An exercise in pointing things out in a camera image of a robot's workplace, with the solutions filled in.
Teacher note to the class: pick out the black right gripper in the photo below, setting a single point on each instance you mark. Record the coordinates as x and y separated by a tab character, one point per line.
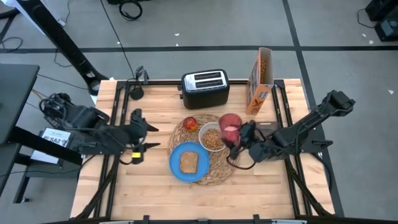
248	138

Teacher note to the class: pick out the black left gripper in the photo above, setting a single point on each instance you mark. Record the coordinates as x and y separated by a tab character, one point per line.
136	133

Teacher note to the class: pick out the red faceted plastic cup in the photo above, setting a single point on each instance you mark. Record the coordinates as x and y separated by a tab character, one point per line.
230	137

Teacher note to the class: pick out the blue round plate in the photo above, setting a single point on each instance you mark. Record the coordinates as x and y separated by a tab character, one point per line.
177	161

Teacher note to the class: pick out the white ceramic bowl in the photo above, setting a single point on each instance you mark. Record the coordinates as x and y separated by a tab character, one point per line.
205	127

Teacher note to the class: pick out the red and yellow apple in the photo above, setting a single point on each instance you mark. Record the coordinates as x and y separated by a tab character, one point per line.
190	124

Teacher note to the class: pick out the orange Cheerios Protein cereal box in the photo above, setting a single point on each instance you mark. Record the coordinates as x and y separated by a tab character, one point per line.
258	96

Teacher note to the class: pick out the brown bread slice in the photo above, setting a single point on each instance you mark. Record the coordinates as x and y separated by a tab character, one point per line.
189	162

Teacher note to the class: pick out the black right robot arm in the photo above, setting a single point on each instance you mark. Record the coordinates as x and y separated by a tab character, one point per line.
311	121

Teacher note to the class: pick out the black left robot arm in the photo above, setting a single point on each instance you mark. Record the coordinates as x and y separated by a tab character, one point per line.
102	137

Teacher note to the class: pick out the grey rectangular box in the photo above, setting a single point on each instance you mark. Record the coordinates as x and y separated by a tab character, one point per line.
269	126

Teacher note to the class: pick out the round oat cereal pieces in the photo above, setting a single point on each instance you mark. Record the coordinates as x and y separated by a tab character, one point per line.
213	140

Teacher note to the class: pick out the round woven straw placemat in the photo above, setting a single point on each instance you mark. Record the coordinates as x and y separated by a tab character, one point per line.
220	168

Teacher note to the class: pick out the black clamp-on holder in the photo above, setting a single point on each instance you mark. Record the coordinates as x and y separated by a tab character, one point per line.
136	91

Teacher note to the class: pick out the black toaster with silver top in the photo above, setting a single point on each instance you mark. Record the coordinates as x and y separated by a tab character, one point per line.
205	98

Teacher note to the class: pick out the white SA2 label sheet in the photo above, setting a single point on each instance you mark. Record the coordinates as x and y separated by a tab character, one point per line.
56	140

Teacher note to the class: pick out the black perforated tower stand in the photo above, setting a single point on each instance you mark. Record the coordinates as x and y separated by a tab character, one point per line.
62	40

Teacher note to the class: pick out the black desk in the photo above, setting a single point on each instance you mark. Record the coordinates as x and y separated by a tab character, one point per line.
15	99

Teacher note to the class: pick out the black equipment box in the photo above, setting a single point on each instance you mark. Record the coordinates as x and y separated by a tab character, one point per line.
384	7
388	29

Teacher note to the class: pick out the black aluminium table frame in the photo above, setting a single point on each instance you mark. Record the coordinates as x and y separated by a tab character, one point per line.
161	82

